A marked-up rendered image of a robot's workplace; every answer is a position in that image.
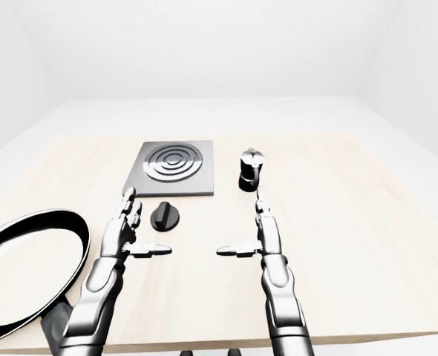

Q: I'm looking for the round black stove knob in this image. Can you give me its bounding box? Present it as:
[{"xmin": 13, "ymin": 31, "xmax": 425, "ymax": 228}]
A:
[{"xmin": 150, "ymin": 201, "xmax": 181, "ymax": 232}]

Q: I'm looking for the black silver moka pot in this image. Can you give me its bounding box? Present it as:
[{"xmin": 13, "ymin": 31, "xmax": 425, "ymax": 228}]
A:
[{"xmin": 238, "ymin": 148, "xmax": 264, "ymax": 194}]

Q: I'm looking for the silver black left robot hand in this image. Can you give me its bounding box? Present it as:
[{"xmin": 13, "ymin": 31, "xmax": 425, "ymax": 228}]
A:
[{"xmin": 99, "ymin": 185, "xmax": 173, "ymax": 261}]

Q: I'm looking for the black frying pan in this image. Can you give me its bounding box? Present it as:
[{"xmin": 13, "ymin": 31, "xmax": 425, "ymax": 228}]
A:
[{"xmin": 0, "ymin": 209, "xmax": 91, "ymax": 356}]

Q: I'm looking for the flat dark stove plate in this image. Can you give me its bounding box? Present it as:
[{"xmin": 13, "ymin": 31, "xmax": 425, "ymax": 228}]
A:
[{"xmin": 122, "ymin": 139, "xmax": 215, "ymax": 197}]

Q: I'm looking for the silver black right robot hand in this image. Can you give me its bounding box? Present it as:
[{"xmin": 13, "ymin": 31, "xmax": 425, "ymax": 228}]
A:
[{"xmin": 216, "ymin": 188, "xmax": 281, "ymax": 257}]

